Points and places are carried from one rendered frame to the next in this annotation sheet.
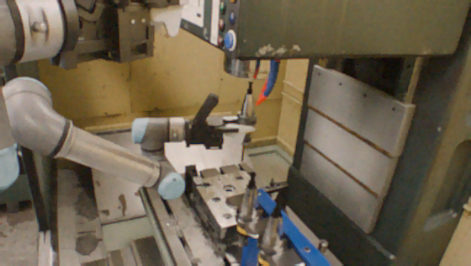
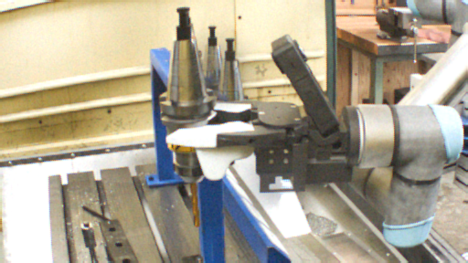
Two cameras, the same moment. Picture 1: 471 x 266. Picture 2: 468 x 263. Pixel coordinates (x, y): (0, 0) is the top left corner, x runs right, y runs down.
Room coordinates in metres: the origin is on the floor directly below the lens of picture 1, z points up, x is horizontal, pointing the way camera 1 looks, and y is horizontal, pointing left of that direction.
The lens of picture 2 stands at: (1.59, 0.15, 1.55)
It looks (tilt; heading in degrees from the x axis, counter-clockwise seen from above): 22 degrees down; 191
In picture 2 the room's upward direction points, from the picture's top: 1 degrees counter-clockwise
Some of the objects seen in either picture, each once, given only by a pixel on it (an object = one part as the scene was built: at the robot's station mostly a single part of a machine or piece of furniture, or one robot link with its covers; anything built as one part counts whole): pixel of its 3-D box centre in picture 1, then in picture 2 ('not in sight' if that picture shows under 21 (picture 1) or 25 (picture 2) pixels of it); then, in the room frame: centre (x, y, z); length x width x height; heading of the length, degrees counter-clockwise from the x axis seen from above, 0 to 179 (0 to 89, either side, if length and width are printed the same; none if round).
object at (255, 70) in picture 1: (251, 51); not in sight; (0.98, -0.02, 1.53); 0.16 x 0.16 x 0.12
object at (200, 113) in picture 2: (246, 118); (187, 107); (0.98, -0.02, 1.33); 0.06 x 0.06 x 0.03
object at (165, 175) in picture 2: not in sight; (162, 123); (0.35, -0.27, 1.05); 0.10 x 0.05 x 0.30; 118
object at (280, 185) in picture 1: (272, 194); not in sight; (1.10, -0.15, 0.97); 0.13 x 0.03 x 0.15; 118
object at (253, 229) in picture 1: (259, 228); not in sight; (0.61, -0.07, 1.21); 0.07 x 0.05 x 0.01; 118
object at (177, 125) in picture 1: (177, 130); (369, 134); (0.94, 0.18, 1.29); 0.08 x 0.05 x 0.08; 12
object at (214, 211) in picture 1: (234, 200); not in sight; (1.05, -0.01, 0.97); 0.29 x 0.23 x 0.05; 28
